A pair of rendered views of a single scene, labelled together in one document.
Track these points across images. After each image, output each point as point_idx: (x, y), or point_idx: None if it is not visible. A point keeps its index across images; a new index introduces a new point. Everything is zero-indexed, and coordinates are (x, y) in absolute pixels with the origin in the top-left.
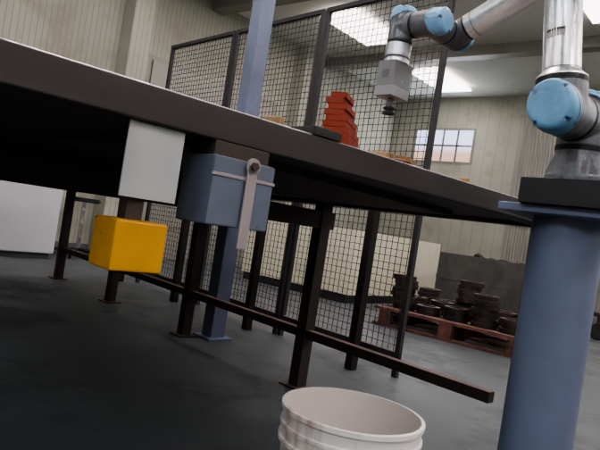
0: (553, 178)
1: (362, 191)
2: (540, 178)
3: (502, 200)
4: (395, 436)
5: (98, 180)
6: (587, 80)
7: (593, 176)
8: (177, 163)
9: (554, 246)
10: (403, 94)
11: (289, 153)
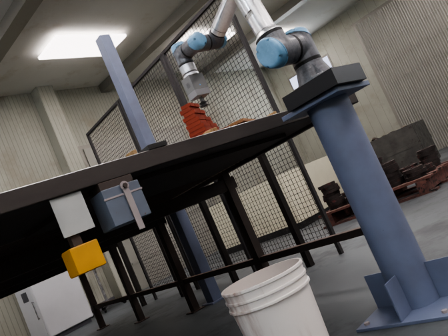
0: (296, 89)
1: (213, 157)
2: (291, 93)
3: None
4: (280, 274)
5: None
6: (280, 29)
7: (319, 73)
8: (85, 207)
9: (323, 123)
10: (205, 90)
11: (141, 167)
